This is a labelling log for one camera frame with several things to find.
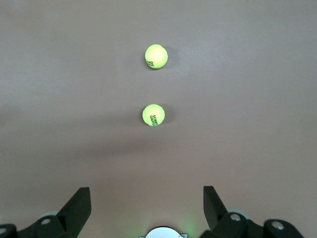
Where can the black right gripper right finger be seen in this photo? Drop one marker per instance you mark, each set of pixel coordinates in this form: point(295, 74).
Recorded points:
point(215, 213)

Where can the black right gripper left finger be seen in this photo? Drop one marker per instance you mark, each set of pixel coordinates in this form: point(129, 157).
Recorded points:
point(69, 213)

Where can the brown table mat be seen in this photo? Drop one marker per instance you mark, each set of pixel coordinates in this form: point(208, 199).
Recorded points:
point(74, 99)

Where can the yellow tennis ball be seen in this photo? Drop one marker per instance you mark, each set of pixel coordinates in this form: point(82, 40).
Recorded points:
point(153, 114)
point(156, 56)

